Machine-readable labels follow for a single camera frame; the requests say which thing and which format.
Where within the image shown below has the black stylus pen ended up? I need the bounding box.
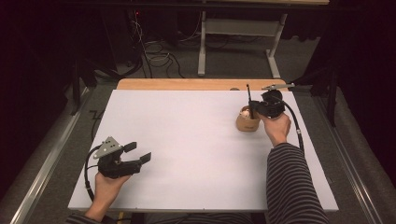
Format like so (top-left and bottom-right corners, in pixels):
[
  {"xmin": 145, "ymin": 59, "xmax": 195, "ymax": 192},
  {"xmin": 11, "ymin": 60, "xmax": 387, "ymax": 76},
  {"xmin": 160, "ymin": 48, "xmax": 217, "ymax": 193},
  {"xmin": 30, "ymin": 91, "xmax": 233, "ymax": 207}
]
[{"xmin": 246, "ymin": 83, "xmax": 253, "ymax": 119}]

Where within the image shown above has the tangle of floor cables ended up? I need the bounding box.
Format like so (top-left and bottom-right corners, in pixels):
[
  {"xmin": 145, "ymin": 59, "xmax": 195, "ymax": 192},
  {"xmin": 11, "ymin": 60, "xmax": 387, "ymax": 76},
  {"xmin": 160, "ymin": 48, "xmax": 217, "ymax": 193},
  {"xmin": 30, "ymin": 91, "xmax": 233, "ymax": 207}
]
[{"xmin": 125, "ymin": 10, "xmax": 204, "ymax": 79}]

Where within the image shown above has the person's left hand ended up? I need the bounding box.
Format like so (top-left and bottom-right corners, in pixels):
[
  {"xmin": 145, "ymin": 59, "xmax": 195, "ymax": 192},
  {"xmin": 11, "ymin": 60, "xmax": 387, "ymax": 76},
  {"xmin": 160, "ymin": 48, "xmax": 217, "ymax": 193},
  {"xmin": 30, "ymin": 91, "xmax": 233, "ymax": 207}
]
[{"xmin": 84, "ymin": 172, "xmax": 133, "ymax": 222}]

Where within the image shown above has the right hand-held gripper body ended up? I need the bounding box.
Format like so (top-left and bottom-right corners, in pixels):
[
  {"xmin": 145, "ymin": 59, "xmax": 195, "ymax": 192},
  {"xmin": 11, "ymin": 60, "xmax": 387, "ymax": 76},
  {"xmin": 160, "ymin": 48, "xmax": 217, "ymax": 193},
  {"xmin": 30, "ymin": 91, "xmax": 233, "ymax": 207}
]
[{"xmin": 257, "ymin": 82, "xmax": 296, "ymax": 119}]

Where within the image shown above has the black metal stand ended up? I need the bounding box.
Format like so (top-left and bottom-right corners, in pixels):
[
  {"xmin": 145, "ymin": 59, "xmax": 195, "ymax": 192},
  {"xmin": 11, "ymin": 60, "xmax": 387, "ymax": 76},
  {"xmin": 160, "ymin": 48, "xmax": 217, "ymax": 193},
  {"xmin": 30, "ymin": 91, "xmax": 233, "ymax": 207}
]
[
  {"xmin": 293, "ymin": 63, "xmax": 341, "ymax": 128},
  {"xmin": 70, "ymin": 58, "xmax": 96, "ymax": 117}
]

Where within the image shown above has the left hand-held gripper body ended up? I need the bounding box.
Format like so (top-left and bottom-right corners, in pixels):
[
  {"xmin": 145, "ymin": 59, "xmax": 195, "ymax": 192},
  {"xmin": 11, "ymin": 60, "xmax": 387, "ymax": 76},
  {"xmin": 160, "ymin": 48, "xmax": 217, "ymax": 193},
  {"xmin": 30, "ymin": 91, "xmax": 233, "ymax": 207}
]
[{"xmin": 92, "ymin": 135, "xmax": 143, "ymax": 179}]

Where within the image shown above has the person's right hand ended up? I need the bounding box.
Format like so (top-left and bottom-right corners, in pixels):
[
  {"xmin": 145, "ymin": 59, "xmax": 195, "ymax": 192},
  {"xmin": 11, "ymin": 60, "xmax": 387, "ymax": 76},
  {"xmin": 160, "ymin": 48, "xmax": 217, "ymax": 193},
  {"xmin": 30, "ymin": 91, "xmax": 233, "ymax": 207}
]
[{"xmin": 258, "ymin": 112, "xmax": 292, "ymax": 147}]

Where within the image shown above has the metal floor rail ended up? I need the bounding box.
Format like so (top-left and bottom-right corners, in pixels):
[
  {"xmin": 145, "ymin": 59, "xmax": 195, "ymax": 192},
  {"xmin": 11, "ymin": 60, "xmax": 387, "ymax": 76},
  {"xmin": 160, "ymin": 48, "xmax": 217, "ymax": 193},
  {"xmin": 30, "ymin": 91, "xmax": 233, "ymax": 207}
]
[
  {"xmin": 311, "ymin": 92, "xmax": 386, "ymax": 224},
  {"xmin": 8, "ymin": 86, "xmax": 92, "ymax": 224}
]

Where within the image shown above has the white metal desk frame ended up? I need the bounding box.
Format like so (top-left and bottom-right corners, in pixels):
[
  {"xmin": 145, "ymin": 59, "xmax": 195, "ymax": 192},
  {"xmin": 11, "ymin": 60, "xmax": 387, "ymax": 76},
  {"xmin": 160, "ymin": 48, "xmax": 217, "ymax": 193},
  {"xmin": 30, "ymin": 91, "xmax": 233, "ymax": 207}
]
[{"xmin": 197, "ymin": 0, "xmax": 331, "ymax": 79}]

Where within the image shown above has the right hand-held gripper cable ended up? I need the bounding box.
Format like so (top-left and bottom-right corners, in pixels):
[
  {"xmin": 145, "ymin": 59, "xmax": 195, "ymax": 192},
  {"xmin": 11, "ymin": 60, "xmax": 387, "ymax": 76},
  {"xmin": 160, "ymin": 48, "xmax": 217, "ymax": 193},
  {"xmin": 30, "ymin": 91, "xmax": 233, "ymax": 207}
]
[{"xmin": 273, "ymin": 95, "xmax": 305, "ymax": 154}]

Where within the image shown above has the hand-held gripper cable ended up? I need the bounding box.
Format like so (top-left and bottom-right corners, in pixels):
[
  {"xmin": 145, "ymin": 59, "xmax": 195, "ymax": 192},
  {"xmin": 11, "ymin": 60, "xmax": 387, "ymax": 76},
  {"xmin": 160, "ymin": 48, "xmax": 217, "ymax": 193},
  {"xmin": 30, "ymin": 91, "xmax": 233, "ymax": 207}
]
[
  {"xmin": 273, "ymin": 95, "xmax": 305, "ymax": 154},
  {"xmin": 83, "ymin": 144, "xmax": 105, "ymax": 203}
]

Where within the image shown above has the tan bear pen holder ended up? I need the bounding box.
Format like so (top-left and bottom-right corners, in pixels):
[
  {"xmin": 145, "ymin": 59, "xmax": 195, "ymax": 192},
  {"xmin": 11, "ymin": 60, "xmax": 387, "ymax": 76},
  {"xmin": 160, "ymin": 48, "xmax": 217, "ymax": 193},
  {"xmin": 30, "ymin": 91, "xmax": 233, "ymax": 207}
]
[{"xmin": 235, "ymin": 105, "xmax": 262, "ymax": 133}]

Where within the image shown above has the left hand-held gripper cable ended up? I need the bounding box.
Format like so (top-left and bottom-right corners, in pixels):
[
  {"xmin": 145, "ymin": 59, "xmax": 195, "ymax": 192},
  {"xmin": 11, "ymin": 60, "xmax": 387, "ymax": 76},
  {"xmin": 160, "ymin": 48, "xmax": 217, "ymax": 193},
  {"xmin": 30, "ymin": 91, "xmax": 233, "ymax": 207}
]
[{"xmin": 83, "ymin": 144, "xmax": 105, "ymax": 203}]

